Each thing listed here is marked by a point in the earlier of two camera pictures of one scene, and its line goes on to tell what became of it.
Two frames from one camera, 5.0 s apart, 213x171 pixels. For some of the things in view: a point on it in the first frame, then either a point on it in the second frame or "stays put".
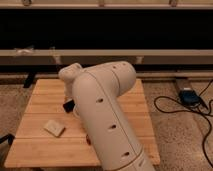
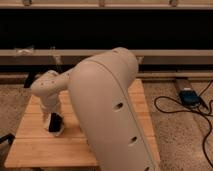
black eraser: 69,106 to 55,122
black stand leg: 30,77 stays put
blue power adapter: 189,98 stays put
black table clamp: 10,137 stays put
